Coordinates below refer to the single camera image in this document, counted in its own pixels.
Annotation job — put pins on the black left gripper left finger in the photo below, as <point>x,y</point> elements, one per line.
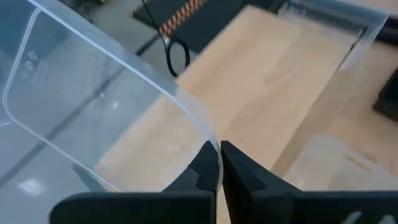
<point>186,205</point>

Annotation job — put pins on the orange black striped tape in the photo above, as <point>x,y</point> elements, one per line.
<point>182,15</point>

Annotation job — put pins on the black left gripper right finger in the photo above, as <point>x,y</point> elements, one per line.
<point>255,202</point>

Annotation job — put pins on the black floor mat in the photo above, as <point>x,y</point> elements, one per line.
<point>217,18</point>

